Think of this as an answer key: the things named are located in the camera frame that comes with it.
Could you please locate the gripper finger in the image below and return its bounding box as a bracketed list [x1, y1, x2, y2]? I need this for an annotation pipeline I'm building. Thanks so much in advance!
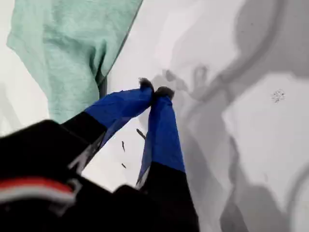
[135, 86, 197, 213]
[60, 77, 155, 155]

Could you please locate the pale green T-shirt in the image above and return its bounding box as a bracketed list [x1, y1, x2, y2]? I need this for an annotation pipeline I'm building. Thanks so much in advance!
[6, 0, 144, 124]

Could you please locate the red white servo wire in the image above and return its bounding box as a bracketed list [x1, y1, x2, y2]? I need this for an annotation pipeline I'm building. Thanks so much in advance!
[0, 177, 75, 206]

